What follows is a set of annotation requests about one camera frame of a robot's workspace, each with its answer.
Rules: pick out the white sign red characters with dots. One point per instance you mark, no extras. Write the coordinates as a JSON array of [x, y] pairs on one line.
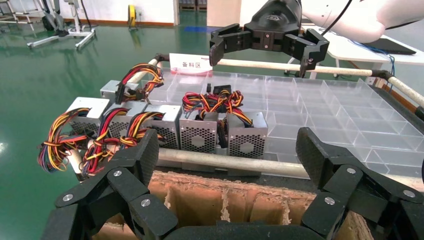
[[185, 61]]

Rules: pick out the dark stacked crates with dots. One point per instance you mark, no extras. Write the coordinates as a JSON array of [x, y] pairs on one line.
[[192, 5]]

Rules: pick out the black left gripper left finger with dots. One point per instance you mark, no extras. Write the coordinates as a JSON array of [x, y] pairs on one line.
[[126, 185]]

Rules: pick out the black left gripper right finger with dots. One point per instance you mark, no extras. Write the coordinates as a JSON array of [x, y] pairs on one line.
[[348, 185]]

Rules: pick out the black laptop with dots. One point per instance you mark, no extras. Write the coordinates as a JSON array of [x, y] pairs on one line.
[[391, 46]]

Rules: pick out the brown cardboard divided box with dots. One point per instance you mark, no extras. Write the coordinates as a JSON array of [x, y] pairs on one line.
[[198, 205]]

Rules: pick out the yellow round floor fan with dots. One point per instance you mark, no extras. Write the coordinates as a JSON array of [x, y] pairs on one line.
[[132, 15]]

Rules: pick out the clear acrylic divider tray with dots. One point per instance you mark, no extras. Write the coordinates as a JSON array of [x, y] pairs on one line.
[[331, 112]]

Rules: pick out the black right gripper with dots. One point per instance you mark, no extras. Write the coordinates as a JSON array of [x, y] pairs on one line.
[[275, 21]]

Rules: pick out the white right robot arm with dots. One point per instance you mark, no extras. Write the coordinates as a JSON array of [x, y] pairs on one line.
[[364, 16]]

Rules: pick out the blue floor mat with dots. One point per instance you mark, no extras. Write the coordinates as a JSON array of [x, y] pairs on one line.
[[198, 30]]

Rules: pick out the white table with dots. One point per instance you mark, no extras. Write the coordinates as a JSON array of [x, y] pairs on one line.
[[344, 46]]

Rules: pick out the white metal rack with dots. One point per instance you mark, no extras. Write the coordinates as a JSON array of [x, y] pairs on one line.
[[24, 14]]

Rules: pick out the black machine base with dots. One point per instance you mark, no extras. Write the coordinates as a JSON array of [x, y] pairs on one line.
[[53, 23]]

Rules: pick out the grey metal wheeled stand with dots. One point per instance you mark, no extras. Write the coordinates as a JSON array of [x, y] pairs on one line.
[[78, 32]]

